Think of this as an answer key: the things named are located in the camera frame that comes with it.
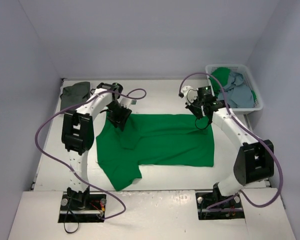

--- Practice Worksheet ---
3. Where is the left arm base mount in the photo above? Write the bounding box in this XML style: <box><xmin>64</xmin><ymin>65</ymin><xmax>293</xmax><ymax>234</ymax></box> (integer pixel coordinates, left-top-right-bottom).
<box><xmin>58</xmin><ymin>192</ymin><xmax>107</xmax><ymax>223</ymax></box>

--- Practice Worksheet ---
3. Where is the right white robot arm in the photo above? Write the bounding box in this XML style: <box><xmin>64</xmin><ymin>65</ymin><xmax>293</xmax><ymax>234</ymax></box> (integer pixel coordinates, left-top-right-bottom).
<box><xmin>179</xmin><ymin>85</ymin><xmax>275</xmax><ymax>206</ymax></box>

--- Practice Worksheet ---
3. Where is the green t shirt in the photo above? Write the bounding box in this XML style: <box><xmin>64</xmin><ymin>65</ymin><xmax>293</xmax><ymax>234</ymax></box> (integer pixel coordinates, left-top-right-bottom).
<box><xmin>96</xmin><ymin>114</ymin><xmax>215</xmax><ymax>191</ymax></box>

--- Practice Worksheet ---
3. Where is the grey t shirt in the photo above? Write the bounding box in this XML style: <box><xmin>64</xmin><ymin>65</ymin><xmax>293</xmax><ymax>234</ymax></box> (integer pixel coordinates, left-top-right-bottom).
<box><xmin>60</xmin><ymin>81</ymin><xmax>91</xmax><ymax>110</ymax></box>

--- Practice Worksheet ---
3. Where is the purple cable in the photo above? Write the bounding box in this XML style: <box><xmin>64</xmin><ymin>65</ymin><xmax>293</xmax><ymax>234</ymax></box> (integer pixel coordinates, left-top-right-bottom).
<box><xmin>34</xmin><ymin>88</ymin><xmax>147</xmax><ymax>221</ymax></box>
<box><xmin>177</xmin><ymin>72</ymin><xmax>283</xmax><ymax>211</ymax></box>

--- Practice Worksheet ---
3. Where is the white laundry basket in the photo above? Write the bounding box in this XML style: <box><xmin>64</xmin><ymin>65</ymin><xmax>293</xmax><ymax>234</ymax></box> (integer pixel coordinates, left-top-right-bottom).
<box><xmin>205</xmin><ymin>63</ymin><xmax>263</xmax><ymax>115</ymax></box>

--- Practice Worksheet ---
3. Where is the light blue t shirt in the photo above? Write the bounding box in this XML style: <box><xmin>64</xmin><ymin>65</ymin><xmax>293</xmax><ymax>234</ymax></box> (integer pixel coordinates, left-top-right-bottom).
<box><xmin>217</xmin><ymin>70</ymin><xmax>255</xmax><ymax>109</ymax></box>

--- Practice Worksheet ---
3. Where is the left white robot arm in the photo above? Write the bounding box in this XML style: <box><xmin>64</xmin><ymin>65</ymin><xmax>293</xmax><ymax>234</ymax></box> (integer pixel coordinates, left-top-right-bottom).
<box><xmin>61</xmin><ymin>83</ymin><xmax>132</xmax><ymax>210</ymax></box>

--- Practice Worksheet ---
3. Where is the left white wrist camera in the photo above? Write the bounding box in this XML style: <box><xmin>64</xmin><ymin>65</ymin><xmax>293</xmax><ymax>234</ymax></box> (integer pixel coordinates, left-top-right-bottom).
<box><xmin>119</xmin><ymin>97</ymin><xmax>137</xmax><ymax>109</ymax></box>

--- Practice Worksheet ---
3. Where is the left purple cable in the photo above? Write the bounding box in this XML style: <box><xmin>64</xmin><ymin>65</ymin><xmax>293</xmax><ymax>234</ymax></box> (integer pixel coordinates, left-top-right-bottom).
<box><xmin>34</xmin><ymin>88</ymin><xmax>147</xmax><ymax>221</ymax></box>

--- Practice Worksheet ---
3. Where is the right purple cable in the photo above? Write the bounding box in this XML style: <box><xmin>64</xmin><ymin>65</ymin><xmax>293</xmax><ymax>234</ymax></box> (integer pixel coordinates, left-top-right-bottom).
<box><xmin>177</xmin><ymin>72</ymin><xmax>283</xmax><ymax>211</ymax></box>

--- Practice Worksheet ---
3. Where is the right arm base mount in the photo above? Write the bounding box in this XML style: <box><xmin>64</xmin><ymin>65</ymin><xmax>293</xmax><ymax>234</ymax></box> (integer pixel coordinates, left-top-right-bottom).
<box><xmin>195</xmin><ymin>191</ymin><xmax>245</xmax><ymax>221</ymax></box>

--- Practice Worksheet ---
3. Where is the white t shirt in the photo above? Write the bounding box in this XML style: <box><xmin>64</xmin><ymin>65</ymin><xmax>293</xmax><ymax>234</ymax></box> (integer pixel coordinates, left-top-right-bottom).
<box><xmin>90</xmin><ymin>88</ymin><xmax>96</xmax><ymax>96</ymax></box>

